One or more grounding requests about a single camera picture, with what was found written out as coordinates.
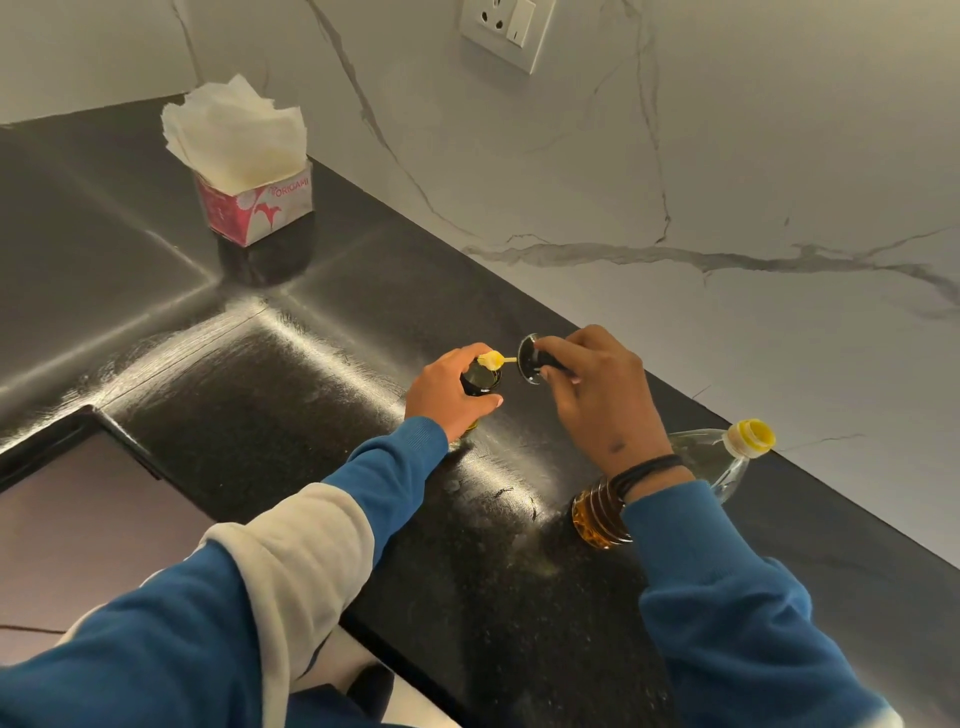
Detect person's left hand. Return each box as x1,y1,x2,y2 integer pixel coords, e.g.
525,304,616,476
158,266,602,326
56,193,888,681
403,342,505,444

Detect white paper tissues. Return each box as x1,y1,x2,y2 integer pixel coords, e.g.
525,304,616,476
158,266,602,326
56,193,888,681
161,73,309,197

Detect black wristband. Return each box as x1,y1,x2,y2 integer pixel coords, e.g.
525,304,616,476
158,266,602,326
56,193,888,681
608,453,685,503

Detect shiny black bottle cap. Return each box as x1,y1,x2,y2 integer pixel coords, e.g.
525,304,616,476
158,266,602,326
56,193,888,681
517,333,568,387

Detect person's right hand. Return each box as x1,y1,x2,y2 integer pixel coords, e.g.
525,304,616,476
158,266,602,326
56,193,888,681
534,324,696,501

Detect red and white tissue box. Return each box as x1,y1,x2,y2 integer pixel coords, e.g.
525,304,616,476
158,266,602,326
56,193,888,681
193,160,315,249

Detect clear oil bottle yellow cap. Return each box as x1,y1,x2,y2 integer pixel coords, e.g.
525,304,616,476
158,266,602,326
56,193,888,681
571,418,777,551

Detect person's right forearm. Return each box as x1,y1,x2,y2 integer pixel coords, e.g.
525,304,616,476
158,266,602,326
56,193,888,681
621,480,906,728

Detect white wall socket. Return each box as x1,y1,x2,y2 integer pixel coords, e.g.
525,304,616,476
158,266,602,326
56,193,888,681
459,0,558,75

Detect person's dark blue clothing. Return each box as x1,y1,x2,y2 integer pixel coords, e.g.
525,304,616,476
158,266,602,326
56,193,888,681
285,663,421,728

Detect person's left forearm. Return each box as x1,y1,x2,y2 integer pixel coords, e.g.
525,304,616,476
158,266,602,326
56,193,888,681
0,417,451,728

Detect small dark bottle yellow spout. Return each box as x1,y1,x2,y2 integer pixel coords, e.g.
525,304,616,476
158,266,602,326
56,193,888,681
448,349,519,452

